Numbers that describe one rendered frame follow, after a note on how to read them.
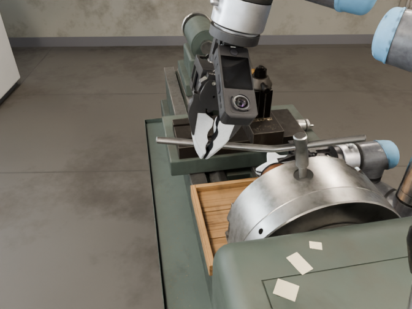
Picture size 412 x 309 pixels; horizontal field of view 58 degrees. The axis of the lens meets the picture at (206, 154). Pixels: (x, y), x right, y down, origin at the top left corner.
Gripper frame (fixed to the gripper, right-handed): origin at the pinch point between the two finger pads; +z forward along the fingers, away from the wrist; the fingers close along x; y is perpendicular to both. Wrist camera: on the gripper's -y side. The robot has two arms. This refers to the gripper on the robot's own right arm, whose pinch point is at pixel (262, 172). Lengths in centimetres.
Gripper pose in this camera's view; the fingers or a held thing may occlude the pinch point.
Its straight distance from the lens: 90.2
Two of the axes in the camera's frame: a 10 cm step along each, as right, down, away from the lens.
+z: -9.9, 0.9, -1.4
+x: 0.1, -8.1, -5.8
